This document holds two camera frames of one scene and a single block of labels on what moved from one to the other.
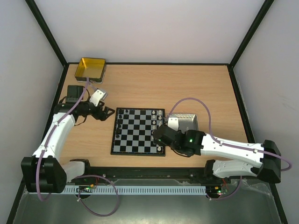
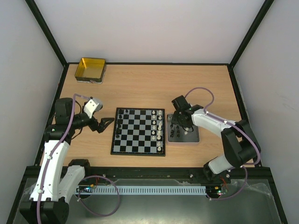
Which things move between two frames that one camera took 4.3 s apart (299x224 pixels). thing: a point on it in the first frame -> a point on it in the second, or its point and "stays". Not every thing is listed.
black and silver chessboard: [133, 131] stays
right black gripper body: [158, 135] -> [175, 119]
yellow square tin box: [94, 68] stays
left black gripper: [103, 116] -> [101, 127]
